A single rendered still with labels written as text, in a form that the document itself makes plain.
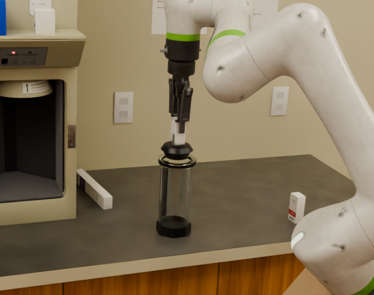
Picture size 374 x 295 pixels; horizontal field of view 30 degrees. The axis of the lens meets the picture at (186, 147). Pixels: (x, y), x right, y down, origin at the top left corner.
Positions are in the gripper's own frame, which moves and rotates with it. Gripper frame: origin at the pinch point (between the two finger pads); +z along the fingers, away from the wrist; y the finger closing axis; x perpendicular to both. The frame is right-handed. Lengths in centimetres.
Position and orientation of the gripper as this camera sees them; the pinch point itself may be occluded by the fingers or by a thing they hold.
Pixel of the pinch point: (178, 130)
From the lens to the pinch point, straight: 194.9
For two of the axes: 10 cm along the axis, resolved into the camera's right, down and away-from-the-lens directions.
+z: -0.5, 9.5, 3.1
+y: 3.5, 3.1, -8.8
